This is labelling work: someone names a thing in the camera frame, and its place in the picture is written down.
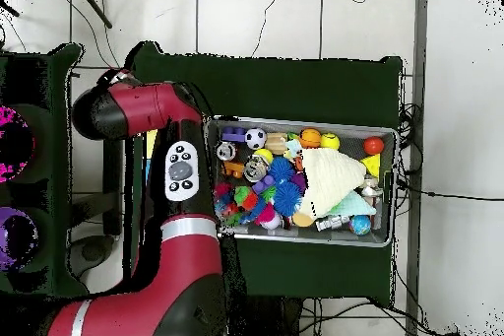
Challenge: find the yellow tennis ball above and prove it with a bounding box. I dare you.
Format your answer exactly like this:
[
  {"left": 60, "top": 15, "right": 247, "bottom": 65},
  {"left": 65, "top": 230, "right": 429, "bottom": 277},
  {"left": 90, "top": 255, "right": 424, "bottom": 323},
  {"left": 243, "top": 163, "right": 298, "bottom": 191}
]
[{"left": 253, "top": 148, "right": 274, "bottom": 166}]

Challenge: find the black and white soccer ball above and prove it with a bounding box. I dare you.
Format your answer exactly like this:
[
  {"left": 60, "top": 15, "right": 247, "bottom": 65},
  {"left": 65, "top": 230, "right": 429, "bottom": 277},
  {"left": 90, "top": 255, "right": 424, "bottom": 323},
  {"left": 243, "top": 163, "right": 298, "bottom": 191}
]
[{"left": 244, "top": 127, "right": 269, "bottom": 151}]

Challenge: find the red ball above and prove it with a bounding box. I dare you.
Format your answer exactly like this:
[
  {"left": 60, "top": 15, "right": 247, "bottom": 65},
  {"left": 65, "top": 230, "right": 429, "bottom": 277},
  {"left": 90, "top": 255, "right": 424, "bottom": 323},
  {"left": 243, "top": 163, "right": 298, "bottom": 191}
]
[{"left": 362, "top": 136, "right": 386, "bottom": 156}]

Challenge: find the pink plastic bowl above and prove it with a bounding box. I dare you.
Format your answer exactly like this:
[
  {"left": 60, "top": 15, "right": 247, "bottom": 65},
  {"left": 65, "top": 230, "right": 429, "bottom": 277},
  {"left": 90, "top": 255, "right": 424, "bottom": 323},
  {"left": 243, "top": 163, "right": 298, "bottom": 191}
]
[{"left": 0, "top": 103, "right": 36, "bottom": 184}]

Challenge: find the clear mesh bin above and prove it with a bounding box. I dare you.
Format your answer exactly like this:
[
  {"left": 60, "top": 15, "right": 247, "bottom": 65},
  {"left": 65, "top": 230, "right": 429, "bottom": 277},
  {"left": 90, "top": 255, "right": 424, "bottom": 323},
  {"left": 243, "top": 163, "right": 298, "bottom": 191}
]
[{"left": 206, "top": 114, "right": 399, "bottom": 249}]

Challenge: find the mint green cloth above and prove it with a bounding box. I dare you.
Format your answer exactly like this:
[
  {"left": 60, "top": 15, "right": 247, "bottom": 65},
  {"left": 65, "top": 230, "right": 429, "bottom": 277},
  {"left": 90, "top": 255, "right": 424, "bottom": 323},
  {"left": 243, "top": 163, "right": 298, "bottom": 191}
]
[{"left": 326, "top": 189, "right": 378, "bottom": 218}]

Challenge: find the yellow cheese wedge toy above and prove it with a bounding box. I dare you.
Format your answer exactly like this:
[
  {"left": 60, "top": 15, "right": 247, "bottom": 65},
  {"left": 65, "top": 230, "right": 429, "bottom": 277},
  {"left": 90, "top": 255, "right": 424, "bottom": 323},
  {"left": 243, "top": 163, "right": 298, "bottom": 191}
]
[{"left": 361, "top": 153, "right": 382, "bottom": 178}]

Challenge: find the crushed red drink can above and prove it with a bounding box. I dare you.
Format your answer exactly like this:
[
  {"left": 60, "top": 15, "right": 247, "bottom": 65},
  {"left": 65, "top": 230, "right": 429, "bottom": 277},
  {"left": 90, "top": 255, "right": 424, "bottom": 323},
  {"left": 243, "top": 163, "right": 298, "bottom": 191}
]
[{"left": 215, "top": 141, "right": 238, "bottom": 164}]

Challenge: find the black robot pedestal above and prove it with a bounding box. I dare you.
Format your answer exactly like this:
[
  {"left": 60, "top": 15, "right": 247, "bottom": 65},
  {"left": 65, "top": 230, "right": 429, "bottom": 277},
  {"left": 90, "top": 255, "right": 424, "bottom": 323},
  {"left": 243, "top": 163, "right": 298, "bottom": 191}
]
[{"left": 231, "top": 295, "right": 316, "bottom": 336}]

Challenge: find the blue spiky rubber ball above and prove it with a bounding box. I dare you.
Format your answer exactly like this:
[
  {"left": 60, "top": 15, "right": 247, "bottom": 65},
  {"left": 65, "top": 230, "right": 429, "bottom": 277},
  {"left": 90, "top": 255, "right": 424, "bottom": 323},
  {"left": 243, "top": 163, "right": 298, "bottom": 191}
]
[
  {"left": 273, "top": 183, "right": 304, "bottom": 219},
  {"left": 270, "top": 156, "right": 295, "bottom": 183}
]

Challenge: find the orange toy basketball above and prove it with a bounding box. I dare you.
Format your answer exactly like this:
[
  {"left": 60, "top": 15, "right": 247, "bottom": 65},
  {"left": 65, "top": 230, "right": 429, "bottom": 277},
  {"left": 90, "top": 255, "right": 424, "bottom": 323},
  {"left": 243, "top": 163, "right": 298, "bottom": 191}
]
[{"left": 299, "top": 127, "right": 323, "bottom": 150}]

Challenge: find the cream knitted cloth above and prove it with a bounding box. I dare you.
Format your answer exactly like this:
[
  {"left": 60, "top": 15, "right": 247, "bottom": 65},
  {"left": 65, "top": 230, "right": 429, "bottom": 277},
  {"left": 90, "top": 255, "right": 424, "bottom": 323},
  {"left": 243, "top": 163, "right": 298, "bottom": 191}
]
[{"left": 297, "top": 146, "right": 368, "bottom": 221}]

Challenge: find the purple plastic bowl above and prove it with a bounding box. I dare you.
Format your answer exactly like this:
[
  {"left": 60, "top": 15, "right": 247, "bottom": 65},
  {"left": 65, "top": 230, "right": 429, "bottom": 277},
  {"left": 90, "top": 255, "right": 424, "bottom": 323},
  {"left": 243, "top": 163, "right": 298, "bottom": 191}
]
[{"left": 0, "top": 206, "right": 40, "bottom": 274}]

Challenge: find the wooden box with three holes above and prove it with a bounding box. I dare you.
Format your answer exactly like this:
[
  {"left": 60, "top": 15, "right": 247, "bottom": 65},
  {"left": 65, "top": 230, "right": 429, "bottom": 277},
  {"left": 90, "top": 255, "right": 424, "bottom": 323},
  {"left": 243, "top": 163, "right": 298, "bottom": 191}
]
[{"left": 144, "top": 129, "right": 158, "bottom": 163}]

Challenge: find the black rod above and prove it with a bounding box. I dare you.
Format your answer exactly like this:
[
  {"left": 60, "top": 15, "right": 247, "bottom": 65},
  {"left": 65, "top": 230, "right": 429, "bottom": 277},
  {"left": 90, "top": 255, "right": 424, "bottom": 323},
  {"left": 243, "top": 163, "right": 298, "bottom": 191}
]
[{"left": 74, "top": 0, "right": 113, "bottom": 30}]

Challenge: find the yellow smiley ball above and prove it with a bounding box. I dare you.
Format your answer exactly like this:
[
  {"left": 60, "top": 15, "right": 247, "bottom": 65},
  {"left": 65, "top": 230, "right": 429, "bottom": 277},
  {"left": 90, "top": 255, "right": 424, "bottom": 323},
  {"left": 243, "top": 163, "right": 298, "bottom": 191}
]
[{"left": 320, "top": 132, "right": 341, "bottom": 152}]

